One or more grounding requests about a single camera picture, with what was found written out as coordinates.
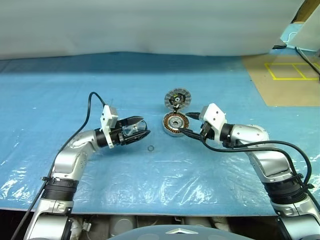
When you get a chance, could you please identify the silver motor stator copper windings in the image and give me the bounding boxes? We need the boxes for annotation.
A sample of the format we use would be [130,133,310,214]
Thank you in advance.
[162,111,191,138]

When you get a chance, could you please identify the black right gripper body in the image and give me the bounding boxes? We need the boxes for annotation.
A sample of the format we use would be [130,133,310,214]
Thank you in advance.
[199,120,216,142]

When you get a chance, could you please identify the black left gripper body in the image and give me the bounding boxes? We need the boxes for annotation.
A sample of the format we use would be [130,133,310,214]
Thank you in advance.
[111,119,129,148]

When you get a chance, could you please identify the grey dome with logo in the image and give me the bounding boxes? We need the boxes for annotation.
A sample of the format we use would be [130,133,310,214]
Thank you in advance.
[106,224,253,240]

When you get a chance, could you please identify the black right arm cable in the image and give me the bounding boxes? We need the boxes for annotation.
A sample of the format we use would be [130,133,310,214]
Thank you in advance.
[201,136,320,203]

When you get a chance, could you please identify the pale cylinder below table edge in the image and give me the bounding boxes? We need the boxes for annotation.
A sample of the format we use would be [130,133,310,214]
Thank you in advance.
[109,216,137,235]

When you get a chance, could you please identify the white foam backdrop sheet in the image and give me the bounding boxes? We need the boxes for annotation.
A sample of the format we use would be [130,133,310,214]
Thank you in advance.
[0,0,303,61]

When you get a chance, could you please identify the silver spoked motor rotor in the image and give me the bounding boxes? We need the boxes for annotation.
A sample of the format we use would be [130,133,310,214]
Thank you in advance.
[122,119,148,141]

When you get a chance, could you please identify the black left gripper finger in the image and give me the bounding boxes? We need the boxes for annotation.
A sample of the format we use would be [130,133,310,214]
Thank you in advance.
[119,115,145,128]
[121,129,152,147]

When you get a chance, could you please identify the yellow tape grid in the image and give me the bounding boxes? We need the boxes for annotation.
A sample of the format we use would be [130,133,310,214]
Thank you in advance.
[264,62,320,81]

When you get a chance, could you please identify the white slanted board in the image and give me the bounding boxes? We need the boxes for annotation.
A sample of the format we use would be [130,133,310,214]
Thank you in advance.
[286,4,320,52]

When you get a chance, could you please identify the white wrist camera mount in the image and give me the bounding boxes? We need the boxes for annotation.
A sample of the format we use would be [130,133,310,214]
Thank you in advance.
[99,104,120,150]
[198,102,227,143]

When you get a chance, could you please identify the blue plastic table sheet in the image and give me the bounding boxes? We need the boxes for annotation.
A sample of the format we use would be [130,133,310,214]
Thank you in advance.
[0,51,320,217]

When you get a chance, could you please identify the thin black background cable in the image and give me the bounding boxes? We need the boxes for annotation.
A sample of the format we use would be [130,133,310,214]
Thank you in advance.
[296,46,320,76]

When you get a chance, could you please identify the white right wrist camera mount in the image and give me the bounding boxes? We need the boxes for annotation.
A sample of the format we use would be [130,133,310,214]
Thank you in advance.
[198,102,227,143]

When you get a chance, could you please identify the brown cardboard sheet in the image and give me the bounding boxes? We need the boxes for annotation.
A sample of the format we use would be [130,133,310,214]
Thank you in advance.
[241,53,320,108]

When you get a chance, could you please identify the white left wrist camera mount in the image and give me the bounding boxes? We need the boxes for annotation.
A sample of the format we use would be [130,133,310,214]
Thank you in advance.
[99,104,120,150]

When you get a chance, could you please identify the finned silver motor end cap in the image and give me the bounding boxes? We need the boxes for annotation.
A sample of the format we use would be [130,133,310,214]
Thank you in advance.
[164,87,192,111]

